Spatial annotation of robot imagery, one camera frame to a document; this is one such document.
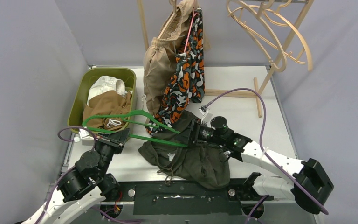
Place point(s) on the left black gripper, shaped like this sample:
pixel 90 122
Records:
pixel 117 140

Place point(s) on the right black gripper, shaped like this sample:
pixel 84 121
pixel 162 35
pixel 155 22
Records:
pixel 195 128

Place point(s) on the green hanger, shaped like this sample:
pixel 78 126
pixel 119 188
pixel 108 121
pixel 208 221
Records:
pixel 126 118

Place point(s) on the dark green shorts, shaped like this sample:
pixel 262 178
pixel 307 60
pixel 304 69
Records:
pixel 200 163

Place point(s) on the brown shorts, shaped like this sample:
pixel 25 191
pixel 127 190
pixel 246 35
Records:
pixel 107 103

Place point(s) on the olive green plastic basket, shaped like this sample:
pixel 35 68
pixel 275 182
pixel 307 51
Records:
pixel 128 76

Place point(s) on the camouflage patterned shorts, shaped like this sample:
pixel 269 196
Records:
pixel 182 86

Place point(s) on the white shorts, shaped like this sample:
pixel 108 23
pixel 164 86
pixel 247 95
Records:
pixel 105 84

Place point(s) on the wooden hanger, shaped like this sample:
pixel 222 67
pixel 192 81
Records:
pixel 257 37
pixel 276 18

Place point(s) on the pink hanger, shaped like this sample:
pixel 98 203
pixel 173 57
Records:
pixel 190 27

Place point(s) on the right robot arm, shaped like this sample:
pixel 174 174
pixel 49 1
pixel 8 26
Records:
pixel 305 182

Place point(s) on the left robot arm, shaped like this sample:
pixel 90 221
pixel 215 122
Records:
pixel 85 184

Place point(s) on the beige shorts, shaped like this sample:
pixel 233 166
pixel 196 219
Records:
pixel 159 71

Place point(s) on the wooden clothes rack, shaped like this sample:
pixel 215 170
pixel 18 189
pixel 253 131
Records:
pixel 160 57

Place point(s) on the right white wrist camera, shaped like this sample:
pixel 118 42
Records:
pixel 206 114

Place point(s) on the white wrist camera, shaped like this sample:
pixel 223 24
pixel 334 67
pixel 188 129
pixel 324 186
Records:
pixel 84 137
pixel 206 114

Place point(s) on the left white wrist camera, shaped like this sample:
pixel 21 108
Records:
pixel 84 137

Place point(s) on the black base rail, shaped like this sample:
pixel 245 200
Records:
pixel 185 202

